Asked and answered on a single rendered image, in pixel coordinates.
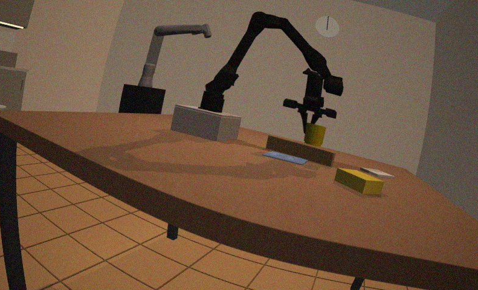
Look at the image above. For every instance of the olive-yellow cup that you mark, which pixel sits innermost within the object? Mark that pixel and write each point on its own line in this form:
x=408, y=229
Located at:
x=314, y=134

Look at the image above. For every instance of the yellow rectangular block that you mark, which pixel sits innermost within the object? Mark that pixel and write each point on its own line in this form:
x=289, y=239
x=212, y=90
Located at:
x=359, y=181

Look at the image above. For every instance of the dark brown long bar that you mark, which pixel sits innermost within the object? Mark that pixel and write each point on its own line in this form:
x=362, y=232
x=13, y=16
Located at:
x=293, y=148

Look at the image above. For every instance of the beige square tile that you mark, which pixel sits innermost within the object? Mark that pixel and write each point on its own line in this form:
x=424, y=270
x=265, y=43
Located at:
x=377, y=173

